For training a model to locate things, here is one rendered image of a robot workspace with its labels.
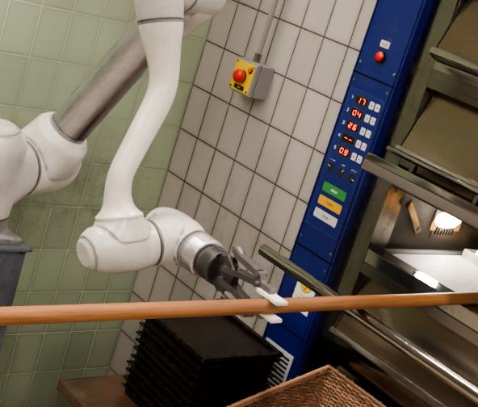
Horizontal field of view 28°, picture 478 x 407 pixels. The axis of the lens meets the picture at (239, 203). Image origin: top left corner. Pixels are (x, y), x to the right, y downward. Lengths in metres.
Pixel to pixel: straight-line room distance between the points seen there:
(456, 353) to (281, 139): 0.83
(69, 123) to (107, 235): 0.48
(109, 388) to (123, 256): 0.81
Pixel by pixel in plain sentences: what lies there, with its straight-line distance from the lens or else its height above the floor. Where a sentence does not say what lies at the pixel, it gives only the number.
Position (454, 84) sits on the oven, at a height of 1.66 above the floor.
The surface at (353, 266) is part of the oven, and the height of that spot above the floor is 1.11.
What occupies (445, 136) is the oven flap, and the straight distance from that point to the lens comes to 2.46.
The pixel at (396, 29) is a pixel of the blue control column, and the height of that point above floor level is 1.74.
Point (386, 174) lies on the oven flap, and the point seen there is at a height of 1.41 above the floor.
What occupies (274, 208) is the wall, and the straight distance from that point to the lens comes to 2.84.
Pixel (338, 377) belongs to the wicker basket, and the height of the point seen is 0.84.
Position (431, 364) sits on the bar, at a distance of 2.01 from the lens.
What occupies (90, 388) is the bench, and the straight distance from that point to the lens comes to 2.72.
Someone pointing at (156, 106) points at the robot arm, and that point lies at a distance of 2.08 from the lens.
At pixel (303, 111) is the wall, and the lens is 2.79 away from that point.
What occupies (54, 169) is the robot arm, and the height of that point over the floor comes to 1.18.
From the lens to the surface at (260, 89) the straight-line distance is 2.88.
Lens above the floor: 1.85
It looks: 15 degrees down
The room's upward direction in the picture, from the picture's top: 18 degrees clockwise
